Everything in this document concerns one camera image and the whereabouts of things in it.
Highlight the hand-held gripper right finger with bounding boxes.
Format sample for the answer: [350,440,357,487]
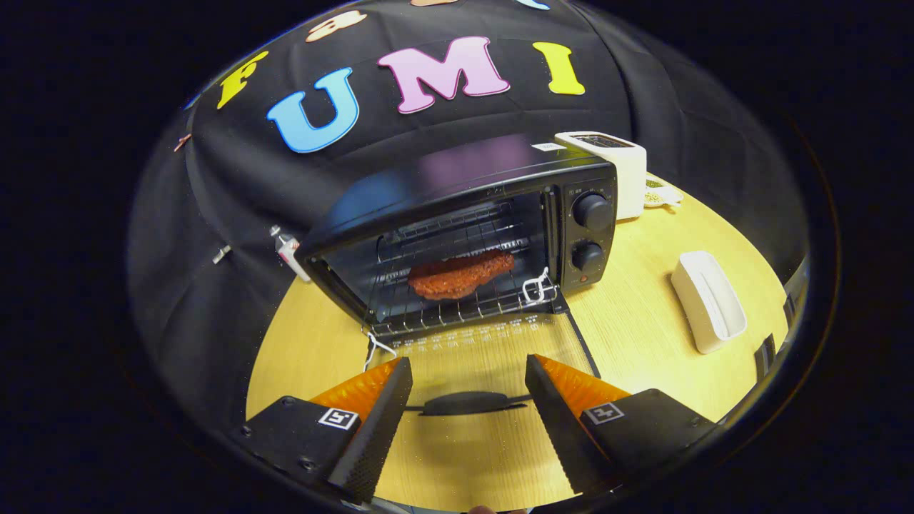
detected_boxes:
[525,353,718,498]

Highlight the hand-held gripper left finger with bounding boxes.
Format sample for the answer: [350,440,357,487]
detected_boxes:
[239,357,414,504]

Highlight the reddish brown meat piece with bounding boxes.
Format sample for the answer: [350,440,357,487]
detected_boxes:
[407,250,516,301]

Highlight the black toaster oven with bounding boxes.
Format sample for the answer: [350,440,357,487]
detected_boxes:
[295,136,619,418]

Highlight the white pop-up toaster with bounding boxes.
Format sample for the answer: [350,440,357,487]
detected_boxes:
[555,131,648,221]

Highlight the white ribbed tray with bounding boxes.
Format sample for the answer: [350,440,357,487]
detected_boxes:
[671,251,748,355]

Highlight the clear plastic bottle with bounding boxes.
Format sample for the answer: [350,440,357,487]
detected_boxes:
[270,225,312,283]

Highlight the white divided bean dish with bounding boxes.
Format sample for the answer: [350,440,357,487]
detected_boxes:
[645,175,684,209]

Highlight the black backdrop cloth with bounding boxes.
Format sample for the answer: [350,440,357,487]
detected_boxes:
[129,0,809,372]

